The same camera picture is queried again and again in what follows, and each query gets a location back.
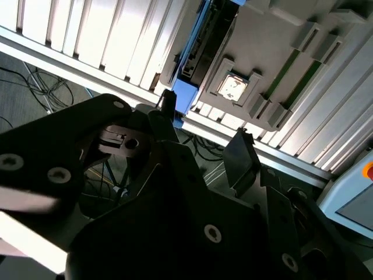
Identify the hard disk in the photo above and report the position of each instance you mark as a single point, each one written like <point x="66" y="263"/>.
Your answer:
<point x="185" y="96"/>

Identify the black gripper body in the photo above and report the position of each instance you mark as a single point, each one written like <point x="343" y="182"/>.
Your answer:
<point x="145" y="248"/>

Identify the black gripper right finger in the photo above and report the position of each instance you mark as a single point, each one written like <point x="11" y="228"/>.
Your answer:
<point x="242" y="163"/>

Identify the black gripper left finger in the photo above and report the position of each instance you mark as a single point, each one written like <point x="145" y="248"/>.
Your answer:
<point x="43" y="146"/>

